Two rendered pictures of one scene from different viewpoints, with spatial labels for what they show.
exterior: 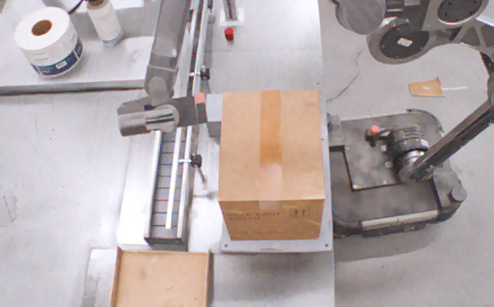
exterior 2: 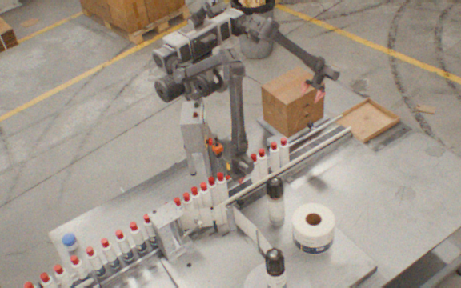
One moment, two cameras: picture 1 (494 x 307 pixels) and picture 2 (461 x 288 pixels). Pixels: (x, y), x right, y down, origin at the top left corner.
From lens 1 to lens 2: 294 cm
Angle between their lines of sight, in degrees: 69
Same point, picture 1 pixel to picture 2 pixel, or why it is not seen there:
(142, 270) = (362, 132)
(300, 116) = (275, 83)
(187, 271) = (346, 122)
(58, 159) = (359, 194)
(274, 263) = not seen: hidden behind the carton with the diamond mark
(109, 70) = (298, 202)
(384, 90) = not seen: hidden behind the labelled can
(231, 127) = (297, 94)
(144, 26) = (256, 210)
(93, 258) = (377, 149)
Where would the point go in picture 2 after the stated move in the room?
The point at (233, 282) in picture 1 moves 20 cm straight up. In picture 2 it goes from (335, 111) to (337, 86)
